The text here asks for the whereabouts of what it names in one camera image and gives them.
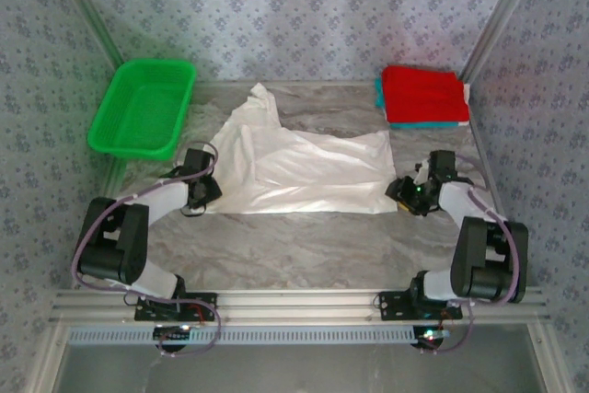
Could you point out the white t-shirt with red print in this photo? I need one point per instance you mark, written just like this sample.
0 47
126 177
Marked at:
303 172

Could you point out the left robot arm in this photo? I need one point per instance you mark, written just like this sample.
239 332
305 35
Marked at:
110 246

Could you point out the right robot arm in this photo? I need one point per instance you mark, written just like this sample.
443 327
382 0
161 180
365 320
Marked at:
478 250

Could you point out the green plastic basket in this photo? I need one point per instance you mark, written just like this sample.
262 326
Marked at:
140 110

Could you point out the black controller board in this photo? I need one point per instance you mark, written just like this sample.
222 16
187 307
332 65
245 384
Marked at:
430 338
172 334

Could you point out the aluminium table edge strip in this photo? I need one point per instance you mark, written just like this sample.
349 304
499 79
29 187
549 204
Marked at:
322 84

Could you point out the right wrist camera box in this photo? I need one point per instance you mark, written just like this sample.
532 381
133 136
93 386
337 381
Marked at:
421 173

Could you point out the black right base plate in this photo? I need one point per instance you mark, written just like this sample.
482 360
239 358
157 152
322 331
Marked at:
396 308

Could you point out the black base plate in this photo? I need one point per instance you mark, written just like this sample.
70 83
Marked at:
156 312
396 308

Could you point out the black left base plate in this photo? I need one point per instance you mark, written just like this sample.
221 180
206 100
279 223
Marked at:
156 312

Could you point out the aluminium mounting rail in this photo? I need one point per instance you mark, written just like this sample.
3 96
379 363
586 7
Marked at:
299 305

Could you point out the aluminium frame post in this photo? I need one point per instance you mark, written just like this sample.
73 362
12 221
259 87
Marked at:
501 11
87 11

